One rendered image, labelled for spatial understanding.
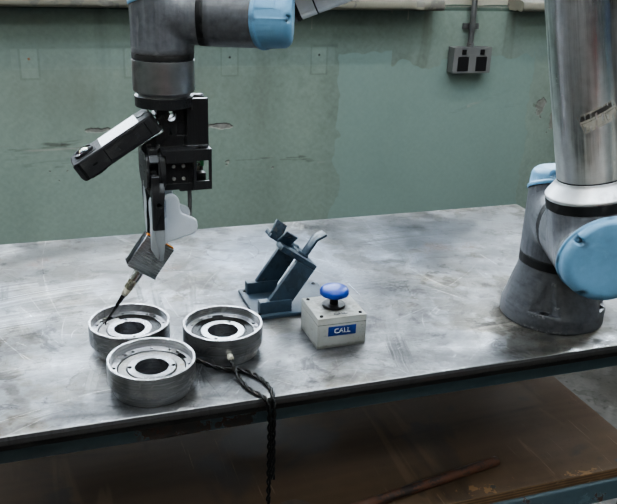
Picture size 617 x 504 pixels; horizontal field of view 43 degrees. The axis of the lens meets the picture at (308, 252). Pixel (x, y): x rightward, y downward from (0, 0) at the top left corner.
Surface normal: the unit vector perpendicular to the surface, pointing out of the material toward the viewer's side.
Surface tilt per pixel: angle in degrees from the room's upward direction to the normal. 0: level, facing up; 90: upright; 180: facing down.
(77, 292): 0
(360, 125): 90
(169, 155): 90
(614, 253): 97
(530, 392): 0
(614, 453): 0
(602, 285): 96
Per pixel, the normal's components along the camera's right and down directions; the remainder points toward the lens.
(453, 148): 0.32, 0.36
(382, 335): 0.04, -0.93
